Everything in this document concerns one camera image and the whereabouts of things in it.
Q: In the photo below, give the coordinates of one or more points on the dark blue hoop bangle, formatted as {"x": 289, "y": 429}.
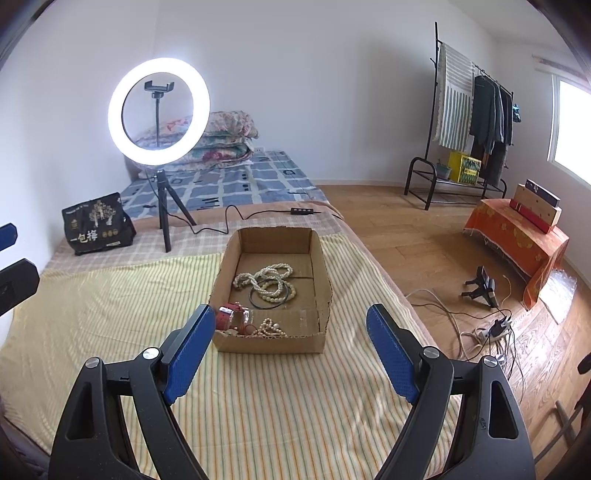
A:
{"x": 274, "y": 292}

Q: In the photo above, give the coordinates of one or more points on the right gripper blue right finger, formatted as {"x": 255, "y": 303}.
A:
{"x": 490, "y": 439}

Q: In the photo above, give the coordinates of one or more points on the black inline cable remote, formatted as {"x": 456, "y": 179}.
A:
{"x": 298, "y": 211}

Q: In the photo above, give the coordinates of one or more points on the black clothes rack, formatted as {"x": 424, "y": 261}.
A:
{"x": 422, "y": 182}

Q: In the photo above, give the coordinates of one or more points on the folded floral quilt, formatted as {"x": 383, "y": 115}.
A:
{"x": 227, "y": 137}

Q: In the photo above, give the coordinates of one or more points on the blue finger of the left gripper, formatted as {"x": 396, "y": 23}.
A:
{"x": 8, "y": 236}
{"x": 18, "y": 282}

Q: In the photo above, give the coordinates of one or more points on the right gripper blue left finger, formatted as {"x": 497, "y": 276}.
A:
{"x": 92, "y": 439}

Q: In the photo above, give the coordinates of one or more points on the beige plaid blanket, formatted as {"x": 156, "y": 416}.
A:
{"x": 210, "y": 236}

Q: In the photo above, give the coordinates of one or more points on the black snack bag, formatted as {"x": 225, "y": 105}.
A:
{"x": 98, "y": 225}

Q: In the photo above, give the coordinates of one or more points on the blue checked bed sheet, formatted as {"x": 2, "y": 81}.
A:
{"x": 267, "y": 177}

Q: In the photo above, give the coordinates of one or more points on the cardboard box tray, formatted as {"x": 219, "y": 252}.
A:
{"x": 293, "y": 254}

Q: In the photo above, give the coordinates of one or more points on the striped white towel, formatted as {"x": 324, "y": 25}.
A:
{"x": 455, "y": 93}

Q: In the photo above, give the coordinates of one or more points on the dark hanging clothes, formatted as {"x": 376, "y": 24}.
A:
{"x": 492, "y": 127}

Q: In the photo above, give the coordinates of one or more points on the orange cloth covered table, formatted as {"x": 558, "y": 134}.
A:
{"x": 535, "y": 253}

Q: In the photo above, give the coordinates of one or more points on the yellow striped blanket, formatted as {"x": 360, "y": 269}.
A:
{"x": 333, "y": 415}

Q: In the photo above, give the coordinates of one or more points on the wooden box with book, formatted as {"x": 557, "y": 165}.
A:
{"x": 537, "y": 205}

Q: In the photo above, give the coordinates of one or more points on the yellow box on rack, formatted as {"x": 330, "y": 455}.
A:
{"x": 465, "y": 169}

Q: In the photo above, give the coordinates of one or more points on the window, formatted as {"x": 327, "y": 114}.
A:
{"x": 570, "y": 129}

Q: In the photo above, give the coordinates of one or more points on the white ring light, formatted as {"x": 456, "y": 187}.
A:
{"x": 199, "y": 101}

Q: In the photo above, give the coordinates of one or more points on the small green pot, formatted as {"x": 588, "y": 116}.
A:
{"x": 443, "y": 171}

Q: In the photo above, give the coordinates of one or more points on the red jewelry item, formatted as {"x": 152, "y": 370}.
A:
{"x": 235, "y": 319}

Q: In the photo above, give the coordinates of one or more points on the black phone holder clamp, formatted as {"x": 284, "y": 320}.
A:
{"x": 158, "y": 91}

